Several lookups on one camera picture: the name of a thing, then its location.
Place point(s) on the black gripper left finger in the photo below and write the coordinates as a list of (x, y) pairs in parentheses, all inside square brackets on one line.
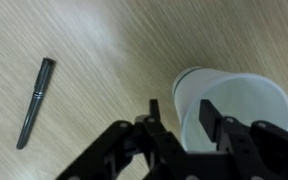
[(154, 111)]

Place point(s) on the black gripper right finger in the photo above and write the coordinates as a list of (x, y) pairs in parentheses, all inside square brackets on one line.
[(209, 118)]

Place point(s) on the white paper cup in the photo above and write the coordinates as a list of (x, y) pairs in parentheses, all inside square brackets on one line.
[(244, 96)]

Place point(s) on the black marker pen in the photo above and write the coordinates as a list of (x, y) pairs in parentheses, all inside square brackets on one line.
[(40, 88)]

